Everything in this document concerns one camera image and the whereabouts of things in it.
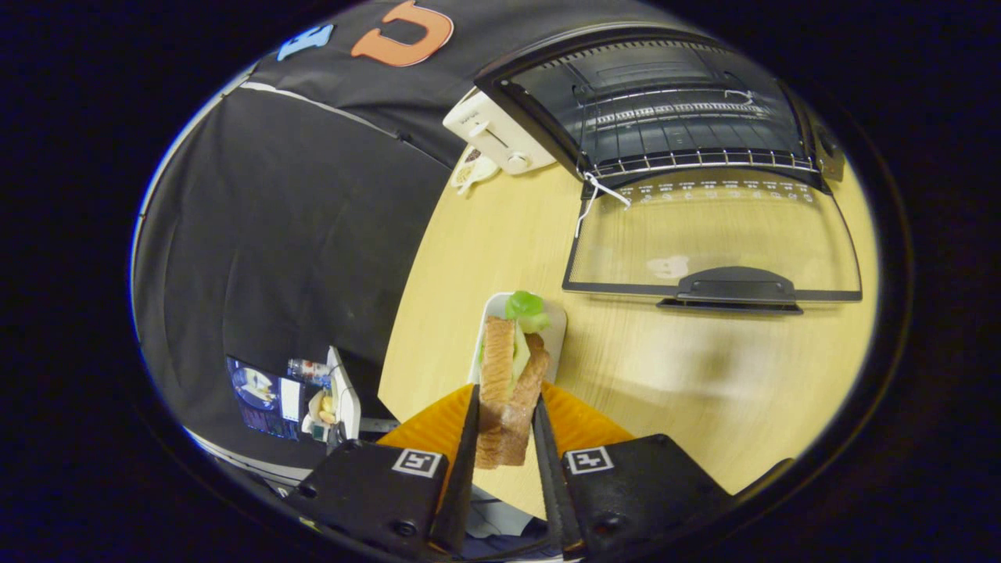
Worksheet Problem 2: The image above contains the small white snack dish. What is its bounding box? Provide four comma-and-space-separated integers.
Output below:
451, 147, 500, 196

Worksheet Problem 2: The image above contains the toast sandwich with lettuce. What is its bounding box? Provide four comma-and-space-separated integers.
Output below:
475, 291, 552, 470

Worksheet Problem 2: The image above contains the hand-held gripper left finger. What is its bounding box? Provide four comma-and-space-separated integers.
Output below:
285, 383, 480, 560

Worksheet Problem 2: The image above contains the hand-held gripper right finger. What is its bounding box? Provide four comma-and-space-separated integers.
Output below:
532, 381, 795, 561

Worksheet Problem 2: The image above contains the white rectangular plate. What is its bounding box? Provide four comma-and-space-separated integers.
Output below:
467, 292, 568, 385

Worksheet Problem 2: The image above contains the white pop-up toaster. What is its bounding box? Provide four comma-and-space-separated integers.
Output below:
443, 90, 557, 176

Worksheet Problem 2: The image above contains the black toaster oven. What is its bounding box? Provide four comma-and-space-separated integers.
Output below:
475, 27, 863, 315

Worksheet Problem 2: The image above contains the white box with snacks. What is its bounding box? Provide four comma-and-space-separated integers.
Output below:
301, 346, 362, 446

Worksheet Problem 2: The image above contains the white string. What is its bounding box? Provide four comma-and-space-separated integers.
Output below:
575, 172, 632, 239

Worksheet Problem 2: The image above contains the lit display screen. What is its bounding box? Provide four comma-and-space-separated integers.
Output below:
227, 356, 303, 440

